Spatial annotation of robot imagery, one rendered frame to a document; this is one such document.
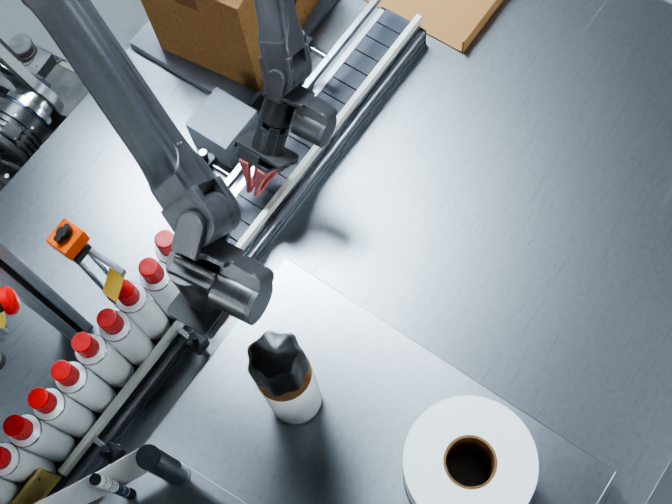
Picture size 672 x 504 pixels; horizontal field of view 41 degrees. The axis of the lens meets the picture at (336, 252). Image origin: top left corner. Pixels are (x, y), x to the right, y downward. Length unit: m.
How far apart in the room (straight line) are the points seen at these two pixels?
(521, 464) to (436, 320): 0.36
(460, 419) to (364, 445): 0.21
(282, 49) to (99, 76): 0.43
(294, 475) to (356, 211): 0.51
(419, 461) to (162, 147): 0.62
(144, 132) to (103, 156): 0.78
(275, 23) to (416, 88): 0.47
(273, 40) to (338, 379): 0.58
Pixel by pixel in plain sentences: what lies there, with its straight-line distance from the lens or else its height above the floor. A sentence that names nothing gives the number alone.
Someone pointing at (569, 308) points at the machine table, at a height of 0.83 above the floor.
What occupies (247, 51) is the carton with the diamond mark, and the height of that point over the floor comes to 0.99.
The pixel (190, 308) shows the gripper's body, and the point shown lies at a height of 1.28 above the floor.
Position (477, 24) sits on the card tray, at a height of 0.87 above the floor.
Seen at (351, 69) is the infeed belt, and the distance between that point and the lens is 1.79.
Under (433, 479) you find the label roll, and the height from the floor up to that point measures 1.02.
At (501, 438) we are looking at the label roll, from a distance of 1.38.
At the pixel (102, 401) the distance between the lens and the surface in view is 1.56.
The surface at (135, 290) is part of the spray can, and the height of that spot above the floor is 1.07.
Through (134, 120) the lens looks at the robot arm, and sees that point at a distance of 1.07.
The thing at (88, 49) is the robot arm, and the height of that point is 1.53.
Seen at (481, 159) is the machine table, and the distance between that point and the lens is 1.75.
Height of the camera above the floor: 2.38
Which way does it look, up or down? 68 degrees down
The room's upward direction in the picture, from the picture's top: 11 degrees counter-clockwise
